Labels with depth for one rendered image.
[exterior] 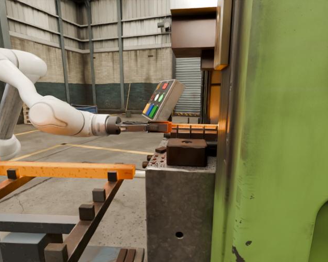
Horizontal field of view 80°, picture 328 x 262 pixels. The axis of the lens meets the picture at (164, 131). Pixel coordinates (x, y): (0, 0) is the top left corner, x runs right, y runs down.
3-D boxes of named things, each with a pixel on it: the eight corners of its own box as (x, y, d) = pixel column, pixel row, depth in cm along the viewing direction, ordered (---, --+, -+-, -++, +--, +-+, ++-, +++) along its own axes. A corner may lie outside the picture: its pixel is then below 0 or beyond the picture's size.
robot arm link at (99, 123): (92, 138, 77) (106, 139, 76) (90, 115, 75) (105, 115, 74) (102, 133, 86) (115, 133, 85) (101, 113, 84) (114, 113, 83)
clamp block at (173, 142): (165, 165, 59) (166, 144, 57) (168, 156, 67) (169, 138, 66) (206, 167, 57) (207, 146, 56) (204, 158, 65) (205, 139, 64)
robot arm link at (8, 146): (-32, 157, 121) (5, 147, 142) (-14, 173, 119) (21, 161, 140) (-2, 40, 95) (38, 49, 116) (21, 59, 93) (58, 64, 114)
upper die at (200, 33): (171, 48, 63) (171, 15, 61) (175, 57, 83) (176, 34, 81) (313, 44, 58) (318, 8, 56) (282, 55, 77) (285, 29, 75)
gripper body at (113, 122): (114, 132, 84) (135, 132, 83) (105, 136, 76) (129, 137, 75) (113, 115, 83) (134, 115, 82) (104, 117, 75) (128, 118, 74)
